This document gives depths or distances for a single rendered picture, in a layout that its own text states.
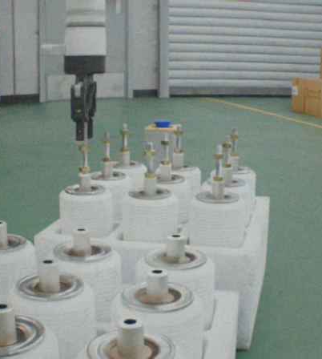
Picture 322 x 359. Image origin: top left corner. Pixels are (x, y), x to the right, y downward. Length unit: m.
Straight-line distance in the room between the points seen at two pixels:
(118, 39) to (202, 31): 0.92
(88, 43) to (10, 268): 0.43
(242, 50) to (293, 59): 0.67
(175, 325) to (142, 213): 0.44
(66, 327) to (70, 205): 0.45
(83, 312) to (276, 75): 6.23
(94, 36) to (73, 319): 0.55
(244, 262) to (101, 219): 0.27
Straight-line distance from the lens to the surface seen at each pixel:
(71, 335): 0.61
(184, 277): 0.67
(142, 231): 0.99
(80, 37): 0.99
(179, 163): 1.23
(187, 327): 0.57
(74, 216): 1.02
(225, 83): 6.48
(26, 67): 6.07
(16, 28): 6.08
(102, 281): 0.70
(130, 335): 0.48
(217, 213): 0.95
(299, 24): 6.90
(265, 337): 1.06
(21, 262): 0.74
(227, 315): 0.72
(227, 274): 0.95
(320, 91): 4.76
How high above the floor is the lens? 0.50
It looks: 12 degrees down
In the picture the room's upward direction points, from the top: straight up
